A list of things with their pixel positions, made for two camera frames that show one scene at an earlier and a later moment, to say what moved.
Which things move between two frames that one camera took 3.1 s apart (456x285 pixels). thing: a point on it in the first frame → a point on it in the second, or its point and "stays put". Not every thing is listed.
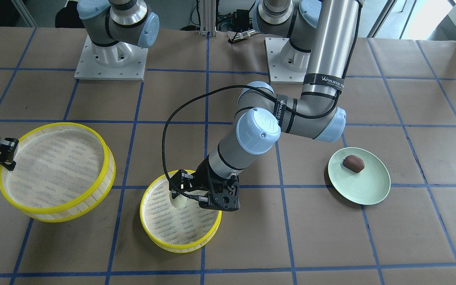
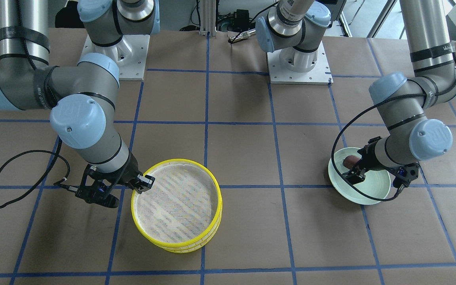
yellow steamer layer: (63, 171) → (183, 206)
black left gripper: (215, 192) → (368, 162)
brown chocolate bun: (353, 163) stays put
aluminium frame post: (208, 18) stays put
